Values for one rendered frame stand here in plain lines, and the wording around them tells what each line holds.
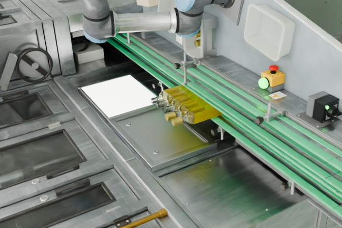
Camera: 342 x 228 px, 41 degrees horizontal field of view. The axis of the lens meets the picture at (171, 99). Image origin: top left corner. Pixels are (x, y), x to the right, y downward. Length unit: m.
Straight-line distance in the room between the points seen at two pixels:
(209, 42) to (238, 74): 0.29
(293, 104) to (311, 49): 0.23
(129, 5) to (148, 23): 0.87
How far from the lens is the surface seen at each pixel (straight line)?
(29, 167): 2.16
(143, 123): 2.26
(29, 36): 2.79
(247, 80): 2.03
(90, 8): 1.98
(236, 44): 2.18
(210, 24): 2.26
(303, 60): 1.87
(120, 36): 2.90
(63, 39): 2.83
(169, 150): 2.06
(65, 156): 2.18
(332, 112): 1.74
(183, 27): 2.10
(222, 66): 2.16
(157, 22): 2.08
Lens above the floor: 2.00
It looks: 25 degrees down
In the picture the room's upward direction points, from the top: 107 degrees counter-clockwise
